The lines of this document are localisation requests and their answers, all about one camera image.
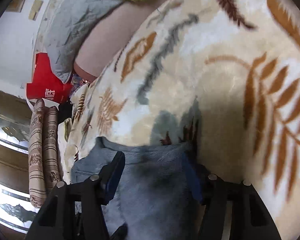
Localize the colourful snack packet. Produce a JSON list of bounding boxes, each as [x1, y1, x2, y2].
[[69, 73, 88, 97]]

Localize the blue acid-wash denim pants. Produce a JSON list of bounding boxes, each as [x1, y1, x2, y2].
[[71, 137, 196, 239]]

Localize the grey quilted pillow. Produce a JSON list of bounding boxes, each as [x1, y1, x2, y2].
[[44, 0, 123, 84]]

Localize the pink and maroon bolster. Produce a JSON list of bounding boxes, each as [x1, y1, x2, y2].
[[74, 0, 167, 82]]

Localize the cream leaf-print fleece blanket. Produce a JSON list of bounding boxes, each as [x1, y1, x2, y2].
[[61, 0, 300, 239]]

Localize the striped floral folded quilt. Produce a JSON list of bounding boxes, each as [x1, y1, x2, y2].
[[28, 99, 61, 209]]

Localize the red paper shopping bag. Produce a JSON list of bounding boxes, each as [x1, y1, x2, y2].
[[26, 53, 72, 103]]

